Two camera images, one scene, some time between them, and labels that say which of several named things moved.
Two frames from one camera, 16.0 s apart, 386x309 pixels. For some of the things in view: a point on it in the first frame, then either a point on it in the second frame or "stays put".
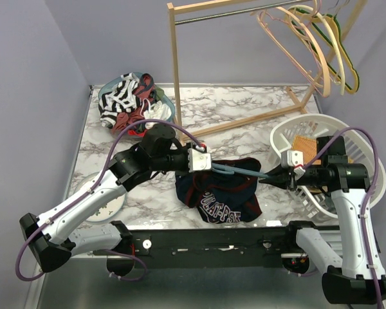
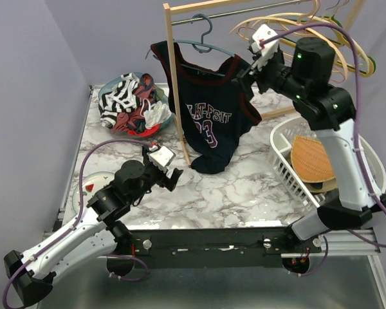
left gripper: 185,171 to 170,183
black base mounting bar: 212,248 stays put
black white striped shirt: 125,96 stays put
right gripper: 289,181 to 244,84
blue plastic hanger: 229,170 to 201,47
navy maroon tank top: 220,197 to 213,111
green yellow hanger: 333,18 to 345,38
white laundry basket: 357,148 stays put
